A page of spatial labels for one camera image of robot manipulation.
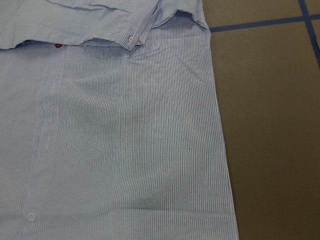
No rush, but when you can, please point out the blue striped button shirt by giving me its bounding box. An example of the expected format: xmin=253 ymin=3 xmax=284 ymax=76
xmin=0 ymin=0 xmax=239 ymax=240

